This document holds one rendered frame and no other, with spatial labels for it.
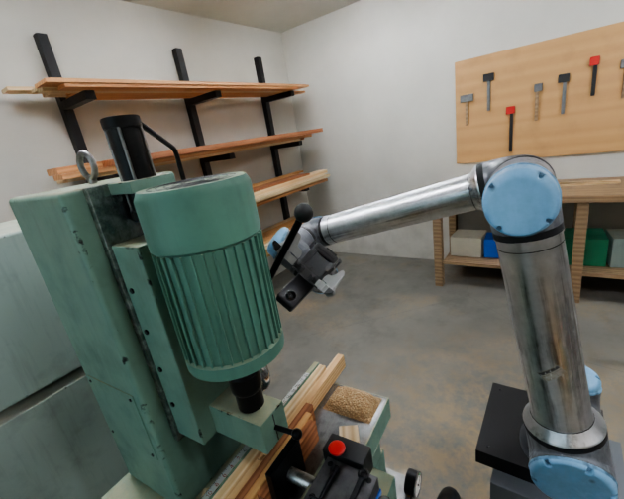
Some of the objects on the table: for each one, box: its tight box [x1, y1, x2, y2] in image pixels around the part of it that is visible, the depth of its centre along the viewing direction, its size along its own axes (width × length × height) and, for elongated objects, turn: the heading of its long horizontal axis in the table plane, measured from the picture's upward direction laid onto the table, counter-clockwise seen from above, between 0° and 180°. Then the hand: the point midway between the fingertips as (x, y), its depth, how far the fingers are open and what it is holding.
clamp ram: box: [265, 437, 316, 499], centre depth 63 cm, size 9×8×9 cm
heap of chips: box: [323, 386, 382, 424], centre depth 85 cm, size 8×12×3 cm
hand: (299, 268), depth 64 cm, fingers open, 14 cm apart
